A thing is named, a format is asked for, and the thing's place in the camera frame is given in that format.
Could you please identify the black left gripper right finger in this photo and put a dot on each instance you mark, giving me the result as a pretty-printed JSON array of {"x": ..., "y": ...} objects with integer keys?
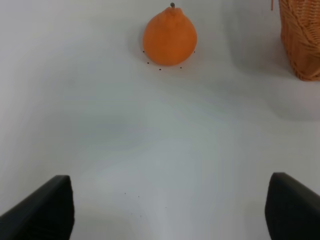
[{"x": 292, "y": 210}]

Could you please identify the orange wicker basket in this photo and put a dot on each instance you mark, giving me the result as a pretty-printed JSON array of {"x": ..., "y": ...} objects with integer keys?
[{"x": 300, "y": 36}]

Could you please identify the orange with stem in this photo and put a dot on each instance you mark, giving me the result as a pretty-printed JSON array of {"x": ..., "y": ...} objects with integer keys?
[{"x": 170, "y": 37}]

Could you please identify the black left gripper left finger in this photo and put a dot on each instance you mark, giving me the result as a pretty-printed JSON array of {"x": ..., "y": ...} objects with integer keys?
[{"x": 47, "y": 214}]

